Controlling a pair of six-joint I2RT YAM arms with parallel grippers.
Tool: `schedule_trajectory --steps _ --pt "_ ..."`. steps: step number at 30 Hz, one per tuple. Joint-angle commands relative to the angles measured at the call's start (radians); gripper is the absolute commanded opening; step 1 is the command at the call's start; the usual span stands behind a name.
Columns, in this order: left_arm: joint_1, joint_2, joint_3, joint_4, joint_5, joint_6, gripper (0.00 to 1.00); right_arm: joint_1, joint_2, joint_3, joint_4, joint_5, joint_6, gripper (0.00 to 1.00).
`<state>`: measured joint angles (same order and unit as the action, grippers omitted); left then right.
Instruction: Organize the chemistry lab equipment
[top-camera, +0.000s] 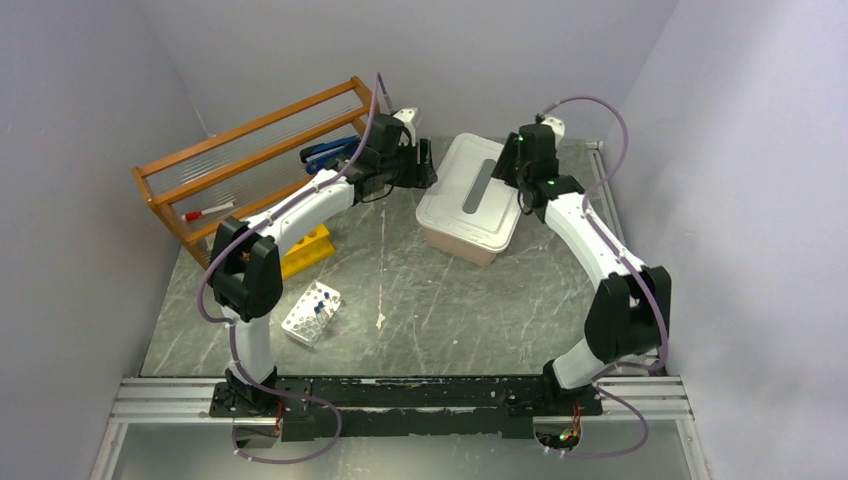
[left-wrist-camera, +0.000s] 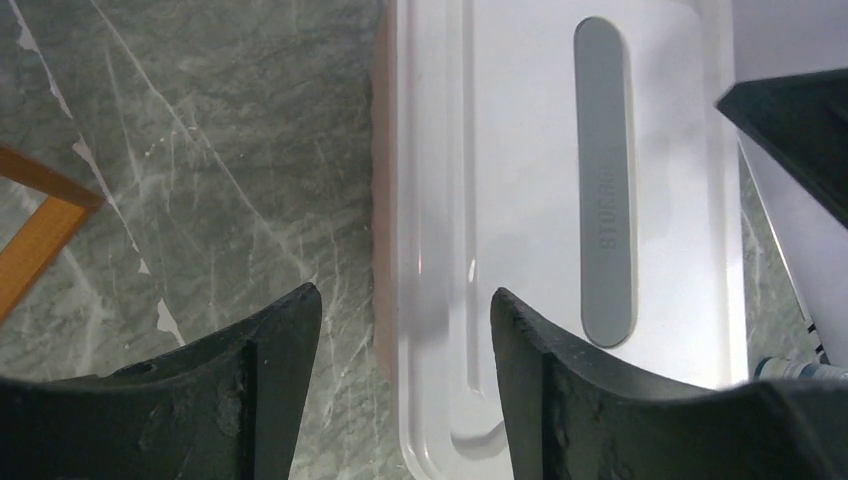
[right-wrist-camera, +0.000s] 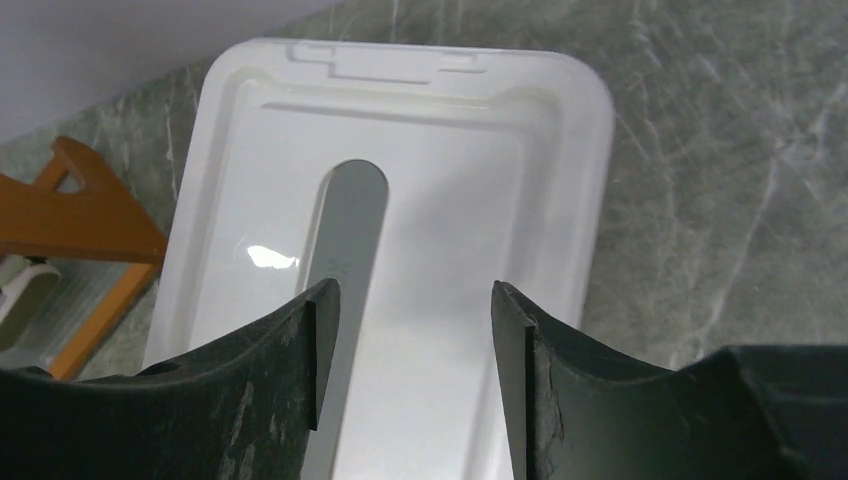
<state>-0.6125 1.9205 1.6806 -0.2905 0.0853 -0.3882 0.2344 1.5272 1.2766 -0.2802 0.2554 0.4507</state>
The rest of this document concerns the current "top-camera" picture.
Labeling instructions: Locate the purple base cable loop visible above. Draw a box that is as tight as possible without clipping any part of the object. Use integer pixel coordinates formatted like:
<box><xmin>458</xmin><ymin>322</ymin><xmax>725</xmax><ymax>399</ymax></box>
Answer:
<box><xmin>230</xmin><ymin>397</ymin><xmax>344</xmax><ymax>466</ymax></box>

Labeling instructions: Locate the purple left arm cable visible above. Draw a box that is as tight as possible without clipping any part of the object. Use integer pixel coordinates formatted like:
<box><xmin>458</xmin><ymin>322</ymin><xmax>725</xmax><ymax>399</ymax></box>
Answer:
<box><xmin>195</xmin><ymin>71</ymin><xmax>395</xmax><ymax>412</ymax></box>

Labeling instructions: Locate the test tube in rack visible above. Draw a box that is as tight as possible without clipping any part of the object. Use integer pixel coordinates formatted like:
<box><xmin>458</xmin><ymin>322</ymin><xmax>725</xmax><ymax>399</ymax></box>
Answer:
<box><xmin>313</xmin><ymin>306</ymin><xmax>331</xmax><ymax>333</ymax></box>

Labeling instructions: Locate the blue black stapler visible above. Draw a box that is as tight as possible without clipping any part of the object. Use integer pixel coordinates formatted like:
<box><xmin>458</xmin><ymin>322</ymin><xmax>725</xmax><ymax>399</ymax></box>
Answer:
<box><xmin>299</xmin><ymin>135</ymin><xmax>360</xmax><ymax>175</ymax></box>

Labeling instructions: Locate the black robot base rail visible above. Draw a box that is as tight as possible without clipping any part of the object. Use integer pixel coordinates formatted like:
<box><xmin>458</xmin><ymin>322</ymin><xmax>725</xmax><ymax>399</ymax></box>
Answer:
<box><xmin>208</xmin><ymin>374</ymin><xmax>603</xmax><ymax>442</ymax></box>

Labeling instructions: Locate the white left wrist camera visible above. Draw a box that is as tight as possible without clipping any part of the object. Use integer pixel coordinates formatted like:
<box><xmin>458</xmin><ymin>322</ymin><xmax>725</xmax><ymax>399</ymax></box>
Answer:
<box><xmin>392</xmin><ymin>107</ymin><xmax>422</xmax><ymax>146</ymax></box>

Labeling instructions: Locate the white test tube rack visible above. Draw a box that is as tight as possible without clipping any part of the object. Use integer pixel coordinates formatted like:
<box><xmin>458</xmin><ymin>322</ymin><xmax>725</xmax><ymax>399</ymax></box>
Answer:
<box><xmin>281</xmin><ymin>281</ymin><xmax>342</xmax><ymax>348</ymax></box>

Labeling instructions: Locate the yellow foam tray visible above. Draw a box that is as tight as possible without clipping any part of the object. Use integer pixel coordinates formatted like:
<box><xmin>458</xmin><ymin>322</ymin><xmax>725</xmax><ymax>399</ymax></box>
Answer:
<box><xmin>281</xmin><ymin>224</ymin><xmax>336</xmax><ymax>280</ymax></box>

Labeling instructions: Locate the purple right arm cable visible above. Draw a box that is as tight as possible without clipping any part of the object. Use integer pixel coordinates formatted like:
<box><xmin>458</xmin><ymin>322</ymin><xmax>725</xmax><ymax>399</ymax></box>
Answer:
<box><xmin>536</xmin><ymin>95</ymin><xmax>672</xmax><ymax>460</ymax></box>

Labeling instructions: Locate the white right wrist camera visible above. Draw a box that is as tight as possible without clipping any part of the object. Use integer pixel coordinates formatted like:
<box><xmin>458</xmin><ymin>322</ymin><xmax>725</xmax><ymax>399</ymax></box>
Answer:
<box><xmin>539</xmin><ymin>115</ymin><xmax>566</xmax><ymax>147</ymax></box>

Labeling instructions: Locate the pink plastic bin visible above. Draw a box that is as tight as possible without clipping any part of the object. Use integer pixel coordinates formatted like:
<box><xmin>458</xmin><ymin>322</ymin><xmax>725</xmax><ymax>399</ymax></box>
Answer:
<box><xmin>423</xmin><ymin>227</ymin><xmax>508</xmax><ymax>267</ymax></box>

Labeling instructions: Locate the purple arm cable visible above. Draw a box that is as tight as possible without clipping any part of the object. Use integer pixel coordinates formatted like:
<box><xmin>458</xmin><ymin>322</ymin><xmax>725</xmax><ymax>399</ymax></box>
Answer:
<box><xmin>195</xmin><ymin>71</ymin><xmax>395</xmax><ymax>412</ymax></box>
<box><xmin>536</xmin><ymin>95</ymin><xmax>672</xmax><ymax>460</ymax></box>

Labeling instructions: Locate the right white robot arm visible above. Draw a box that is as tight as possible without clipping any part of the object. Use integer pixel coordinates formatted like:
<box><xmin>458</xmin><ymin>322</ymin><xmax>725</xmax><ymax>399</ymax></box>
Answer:
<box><xmin>492</xmin><ymin>121</ymin><xmax>671</xmax><ymax>414</ymax></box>

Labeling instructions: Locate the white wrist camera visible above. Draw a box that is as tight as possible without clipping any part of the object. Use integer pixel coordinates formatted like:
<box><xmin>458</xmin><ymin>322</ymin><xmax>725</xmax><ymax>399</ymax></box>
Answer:
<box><xmin>539</xmin><ymin>115</ymin><xmax>566</xmax><ymax>147</ymax></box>
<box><xmin>392</xmin><ymin>107</ymin><xmax>422</xmax><ymax>146</ymax></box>

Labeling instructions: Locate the white plastic bin lid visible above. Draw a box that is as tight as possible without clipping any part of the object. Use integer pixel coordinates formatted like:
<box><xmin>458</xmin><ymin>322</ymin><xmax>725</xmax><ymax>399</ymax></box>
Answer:
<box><xmin>415</xmin><ymin>133</ymin><xmax>520</xmax><ymax>248</ymax></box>

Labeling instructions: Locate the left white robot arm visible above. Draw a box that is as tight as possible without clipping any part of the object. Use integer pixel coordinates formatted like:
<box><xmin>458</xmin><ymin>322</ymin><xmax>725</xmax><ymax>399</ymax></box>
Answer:
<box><xmin>198</xmin><ymin>108</ymin><xmax>437</xmax><ymax>416</ymax></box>

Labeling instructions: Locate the red white marker pen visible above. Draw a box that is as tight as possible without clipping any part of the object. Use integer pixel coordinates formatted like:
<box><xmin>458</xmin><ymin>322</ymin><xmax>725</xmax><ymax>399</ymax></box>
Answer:
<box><xmin>181</xmin><ymin>201</ymin><xmax>235</xmax><ymax>222</ymax></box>

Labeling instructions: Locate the orange wooden shelf rack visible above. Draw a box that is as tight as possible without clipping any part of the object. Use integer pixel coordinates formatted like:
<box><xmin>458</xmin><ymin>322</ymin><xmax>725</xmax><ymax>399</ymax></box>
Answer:
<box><xmin>132</xmin><ymin>77</ymin><xmax>373</xmax><ymax>267</ymax></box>

